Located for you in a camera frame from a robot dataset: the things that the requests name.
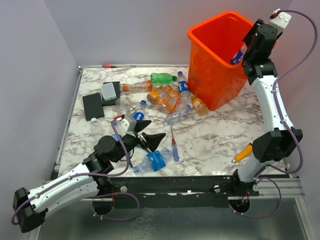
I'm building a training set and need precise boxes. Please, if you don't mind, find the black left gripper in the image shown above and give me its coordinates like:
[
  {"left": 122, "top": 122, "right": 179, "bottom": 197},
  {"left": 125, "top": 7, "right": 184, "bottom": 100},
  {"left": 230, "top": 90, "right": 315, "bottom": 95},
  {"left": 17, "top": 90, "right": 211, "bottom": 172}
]
[{"left": 112, "top": 120, "right": 166, "bottom": 164}]

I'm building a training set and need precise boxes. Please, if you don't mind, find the crushed blue label water bottle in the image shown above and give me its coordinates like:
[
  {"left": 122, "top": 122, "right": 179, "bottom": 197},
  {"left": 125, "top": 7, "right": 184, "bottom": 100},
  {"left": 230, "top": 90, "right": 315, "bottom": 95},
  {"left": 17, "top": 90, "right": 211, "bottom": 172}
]
[{"left": 132, "top": 148, "right": 173, "bottom": 174}]

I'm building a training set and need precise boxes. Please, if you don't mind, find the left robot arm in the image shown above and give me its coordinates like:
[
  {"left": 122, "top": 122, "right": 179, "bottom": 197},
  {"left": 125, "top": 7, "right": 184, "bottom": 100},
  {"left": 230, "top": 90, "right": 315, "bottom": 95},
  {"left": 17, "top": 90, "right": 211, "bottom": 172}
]
[{"left": 11, "top": 115, "right": 166, "bottom": 233}]

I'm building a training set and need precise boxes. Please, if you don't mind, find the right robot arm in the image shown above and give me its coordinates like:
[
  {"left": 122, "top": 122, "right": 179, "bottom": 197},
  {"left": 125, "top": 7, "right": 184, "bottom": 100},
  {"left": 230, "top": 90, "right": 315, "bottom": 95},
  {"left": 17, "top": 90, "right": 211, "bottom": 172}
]
[{"left": 229, "top": 15, "right": 303, "bottom": 196}]

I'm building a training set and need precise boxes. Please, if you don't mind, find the Pepsi bottle beside bin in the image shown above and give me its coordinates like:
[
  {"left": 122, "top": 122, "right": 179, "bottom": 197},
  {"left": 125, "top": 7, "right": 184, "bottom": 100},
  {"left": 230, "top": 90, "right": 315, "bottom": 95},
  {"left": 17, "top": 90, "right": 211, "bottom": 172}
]
[{"left": 177, "top": 71, "right": 192, "bottom": 105}]

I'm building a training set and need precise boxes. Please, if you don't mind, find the orange plastic bin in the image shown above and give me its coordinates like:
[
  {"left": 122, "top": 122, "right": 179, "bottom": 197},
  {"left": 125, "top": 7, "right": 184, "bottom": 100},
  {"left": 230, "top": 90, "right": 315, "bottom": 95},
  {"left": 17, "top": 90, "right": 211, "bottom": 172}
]
[{"left": 187, "top": 11, "right": 254, "bottom": 111}]

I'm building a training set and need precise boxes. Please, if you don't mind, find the crushed clear blue-cap bottle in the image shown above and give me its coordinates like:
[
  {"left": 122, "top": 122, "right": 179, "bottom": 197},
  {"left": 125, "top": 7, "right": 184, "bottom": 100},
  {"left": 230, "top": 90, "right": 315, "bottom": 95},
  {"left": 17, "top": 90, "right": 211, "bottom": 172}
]
[{"left": 164, "top": 103, "right": 193, "bottom": 125}]

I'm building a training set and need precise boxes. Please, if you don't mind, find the small Pepsi bottle left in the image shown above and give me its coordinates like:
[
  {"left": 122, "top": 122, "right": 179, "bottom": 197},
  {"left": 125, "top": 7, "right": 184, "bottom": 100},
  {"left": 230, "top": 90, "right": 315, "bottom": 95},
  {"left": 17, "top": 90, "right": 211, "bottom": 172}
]
[{"left": 112, "top": 134, "right": 122, "bottom": 142}]

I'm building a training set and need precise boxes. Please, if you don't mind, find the red blue screwdriver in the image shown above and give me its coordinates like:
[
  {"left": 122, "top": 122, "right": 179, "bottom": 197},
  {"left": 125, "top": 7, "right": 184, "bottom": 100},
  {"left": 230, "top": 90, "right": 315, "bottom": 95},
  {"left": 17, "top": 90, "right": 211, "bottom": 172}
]
[{"left": 170, "top": 125, "right": 180, "bottom": 162}]

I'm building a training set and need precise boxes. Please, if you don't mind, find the clear jar metal lid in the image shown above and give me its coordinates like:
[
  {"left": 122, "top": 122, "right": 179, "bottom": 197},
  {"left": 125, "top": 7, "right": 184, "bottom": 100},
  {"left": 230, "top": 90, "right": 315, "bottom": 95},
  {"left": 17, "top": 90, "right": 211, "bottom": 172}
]
[{"left": 115, "top": 98, "right": 131, "bottom": 116}]

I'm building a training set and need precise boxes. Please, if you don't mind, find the orange label bottle right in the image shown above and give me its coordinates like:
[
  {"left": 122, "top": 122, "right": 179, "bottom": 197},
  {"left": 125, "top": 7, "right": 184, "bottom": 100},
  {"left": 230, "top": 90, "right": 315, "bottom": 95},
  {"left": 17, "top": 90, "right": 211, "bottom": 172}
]
[{"left": 146, "top": 85, "right": 164, "bottom": 105}]

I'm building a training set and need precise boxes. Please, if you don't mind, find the large orange label jug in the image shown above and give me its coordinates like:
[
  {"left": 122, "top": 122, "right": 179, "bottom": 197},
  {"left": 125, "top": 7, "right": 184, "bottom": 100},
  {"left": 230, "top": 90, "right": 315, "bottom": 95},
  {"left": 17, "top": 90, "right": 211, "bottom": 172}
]
[{"left": 154, "top": 85, "right": 180, "bottom": 115}]

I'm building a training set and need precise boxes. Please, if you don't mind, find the tall orange label tea bottle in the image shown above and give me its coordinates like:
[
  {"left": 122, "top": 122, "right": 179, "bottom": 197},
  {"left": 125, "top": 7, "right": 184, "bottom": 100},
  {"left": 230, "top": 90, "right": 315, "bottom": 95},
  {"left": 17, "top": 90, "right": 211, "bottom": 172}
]
[{"left": 120, "top": 80, "right": 154, "bottom": 92}]

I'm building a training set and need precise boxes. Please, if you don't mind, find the clear white-cap bottle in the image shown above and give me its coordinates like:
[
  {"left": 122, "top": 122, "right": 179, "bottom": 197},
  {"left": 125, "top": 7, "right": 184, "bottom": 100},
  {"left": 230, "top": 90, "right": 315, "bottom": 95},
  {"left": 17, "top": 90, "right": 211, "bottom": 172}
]
[{"left": 90, "top": 117, "right": 105, "bottom": 140}]

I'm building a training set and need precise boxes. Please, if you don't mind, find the green plastic bottle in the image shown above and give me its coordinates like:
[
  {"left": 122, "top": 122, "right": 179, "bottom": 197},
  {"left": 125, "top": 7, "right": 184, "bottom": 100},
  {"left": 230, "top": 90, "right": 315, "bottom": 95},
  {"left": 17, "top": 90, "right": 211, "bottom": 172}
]
[{"left": 150, "top": 73, "right": 177, "bottom": 85}]

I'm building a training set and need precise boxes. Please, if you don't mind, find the black flat block rear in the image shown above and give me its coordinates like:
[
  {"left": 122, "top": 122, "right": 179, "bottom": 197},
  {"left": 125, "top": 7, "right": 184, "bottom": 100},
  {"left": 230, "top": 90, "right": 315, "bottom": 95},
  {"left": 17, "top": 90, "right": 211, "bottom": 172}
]
[{"left": 100, "top": 81, "right": 121, "bottom": 107}]

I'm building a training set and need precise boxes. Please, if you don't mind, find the black flat block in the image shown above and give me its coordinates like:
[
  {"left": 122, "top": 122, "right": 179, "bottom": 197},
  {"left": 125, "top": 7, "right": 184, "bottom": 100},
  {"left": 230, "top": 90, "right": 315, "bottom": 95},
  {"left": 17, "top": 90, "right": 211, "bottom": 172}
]
[
  {"left": 100, "top": 81, "right": 121, "bottom": 107},
  {"left": 82, "top": 92, "right": 105, "bottom": 122}
]

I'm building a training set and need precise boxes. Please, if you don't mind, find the white box device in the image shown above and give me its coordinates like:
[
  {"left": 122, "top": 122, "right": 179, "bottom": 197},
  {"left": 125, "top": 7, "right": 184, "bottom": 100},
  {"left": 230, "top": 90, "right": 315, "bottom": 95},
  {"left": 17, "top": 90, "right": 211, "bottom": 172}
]
[{"left": 101, "top": 82, "right": 117, "bottom": 101}]

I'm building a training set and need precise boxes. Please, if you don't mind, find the small orange juice bottle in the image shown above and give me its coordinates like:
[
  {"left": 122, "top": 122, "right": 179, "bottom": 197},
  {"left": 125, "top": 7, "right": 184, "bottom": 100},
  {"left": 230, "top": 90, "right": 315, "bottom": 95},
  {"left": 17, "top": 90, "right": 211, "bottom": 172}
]
[{"left": 191, "top": 95, "right": 209, "bottom": 116}]

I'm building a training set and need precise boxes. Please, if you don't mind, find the black flat block front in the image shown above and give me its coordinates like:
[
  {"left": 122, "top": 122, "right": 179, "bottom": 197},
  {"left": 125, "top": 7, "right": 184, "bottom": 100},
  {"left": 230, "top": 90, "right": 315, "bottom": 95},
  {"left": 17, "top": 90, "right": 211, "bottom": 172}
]
[{"left": 82, "top": 92, "right": 105, "bottom": 122}]

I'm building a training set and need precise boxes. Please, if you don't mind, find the red marker pen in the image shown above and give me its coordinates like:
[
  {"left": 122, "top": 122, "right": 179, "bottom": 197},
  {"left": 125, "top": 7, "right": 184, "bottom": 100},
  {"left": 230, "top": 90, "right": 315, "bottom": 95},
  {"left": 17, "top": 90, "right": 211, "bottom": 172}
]
[{"left": 102, "top": 64, "right": 118, "bottom": 69}]

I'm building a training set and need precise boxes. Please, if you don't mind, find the yellow utility knife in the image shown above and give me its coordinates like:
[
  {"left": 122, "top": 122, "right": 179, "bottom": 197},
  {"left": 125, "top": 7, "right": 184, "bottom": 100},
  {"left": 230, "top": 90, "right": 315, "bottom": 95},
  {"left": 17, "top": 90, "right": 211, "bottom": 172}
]
[{"left": 231, "top": 143, "right": 253, "bottom": 164}]

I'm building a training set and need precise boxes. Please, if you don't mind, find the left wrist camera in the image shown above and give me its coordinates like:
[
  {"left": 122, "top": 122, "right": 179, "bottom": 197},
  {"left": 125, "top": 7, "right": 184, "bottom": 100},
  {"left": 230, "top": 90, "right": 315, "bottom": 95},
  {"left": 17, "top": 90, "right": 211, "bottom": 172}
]
[{"left": 114, "top": 115, "right": 137, "bottom": 134}]

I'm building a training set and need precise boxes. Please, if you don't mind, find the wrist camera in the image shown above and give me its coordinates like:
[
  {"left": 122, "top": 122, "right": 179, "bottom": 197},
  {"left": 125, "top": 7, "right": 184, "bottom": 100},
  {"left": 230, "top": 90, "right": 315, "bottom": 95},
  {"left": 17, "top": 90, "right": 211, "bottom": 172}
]
[
  {"left": 267, "top": 8, "right": 292, "bottom": 35},
  {"left": 114, "top": 115, "right": 137, "bottom": 134}
]

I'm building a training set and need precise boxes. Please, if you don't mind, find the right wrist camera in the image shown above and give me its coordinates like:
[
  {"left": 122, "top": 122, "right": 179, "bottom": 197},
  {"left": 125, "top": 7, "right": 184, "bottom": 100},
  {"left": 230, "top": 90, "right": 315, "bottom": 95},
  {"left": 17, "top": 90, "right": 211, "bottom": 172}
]
[{"left": 267, "top": 8, "right": 292, "bottom": 35}]

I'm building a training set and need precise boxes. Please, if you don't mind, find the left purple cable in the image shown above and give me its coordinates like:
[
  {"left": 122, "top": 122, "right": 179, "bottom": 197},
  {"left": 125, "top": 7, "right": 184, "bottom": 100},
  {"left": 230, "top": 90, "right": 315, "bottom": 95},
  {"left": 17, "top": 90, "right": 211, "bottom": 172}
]
[{"left": 11, "top": 118, "right": 141, "bottom": 225}]

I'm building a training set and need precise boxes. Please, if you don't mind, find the right aluminium frame rail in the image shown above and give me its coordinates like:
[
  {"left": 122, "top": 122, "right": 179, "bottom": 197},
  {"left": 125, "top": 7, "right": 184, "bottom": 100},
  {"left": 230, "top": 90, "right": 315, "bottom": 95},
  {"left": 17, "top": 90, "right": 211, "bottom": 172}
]
[{"left": 257, "top": 178, "right": 305, "bottom": 199}]

